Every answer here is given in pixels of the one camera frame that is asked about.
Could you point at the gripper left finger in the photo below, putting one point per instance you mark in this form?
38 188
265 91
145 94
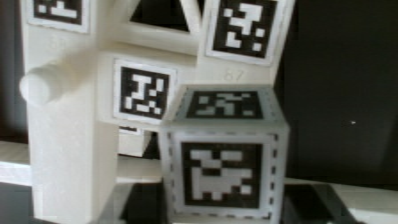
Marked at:
134 205

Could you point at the white U-shaped fence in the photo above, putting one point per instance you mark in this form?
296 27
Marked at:
370 202

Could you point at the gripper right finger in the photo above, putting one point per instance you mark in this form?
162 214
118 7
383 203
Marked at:
313 205

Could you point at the white nut cube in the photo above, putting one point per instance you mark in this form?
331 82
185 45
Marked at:
223 148

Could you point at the white chair back frame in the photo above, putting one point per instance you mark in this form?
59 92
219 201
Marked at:
214 37

